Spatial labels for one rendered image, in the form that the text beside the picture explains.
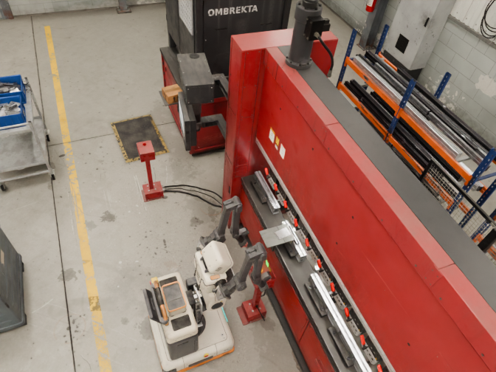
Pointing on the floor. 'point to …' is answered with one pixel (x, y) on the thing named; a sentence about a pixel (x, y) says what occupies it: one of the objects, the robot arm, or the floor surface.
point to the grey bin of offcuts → (11, 286)
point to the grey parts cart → (25, 142)
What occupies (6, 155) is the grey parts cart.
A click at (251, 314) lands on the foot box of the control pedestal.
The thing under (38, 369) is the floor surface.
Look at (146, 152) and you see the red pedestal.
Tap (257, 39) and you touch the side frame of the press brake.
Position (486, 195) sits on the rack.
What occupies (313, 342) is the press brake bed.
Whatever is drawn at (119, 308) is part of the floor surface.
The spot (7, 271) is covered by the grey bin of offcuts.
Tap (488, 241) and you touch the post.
